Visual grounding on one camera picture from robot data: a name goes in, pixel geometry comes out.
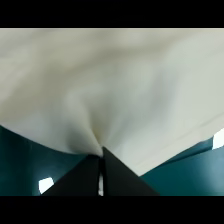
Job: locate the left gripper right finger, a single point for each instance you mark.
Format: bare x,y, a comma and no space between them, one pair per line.
121,180

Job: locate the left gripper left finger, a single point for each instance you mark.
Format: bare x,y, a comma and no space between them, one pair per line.
81,180

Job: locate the white shirt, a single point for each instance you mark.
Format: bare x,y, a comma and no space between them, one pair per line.
113,86

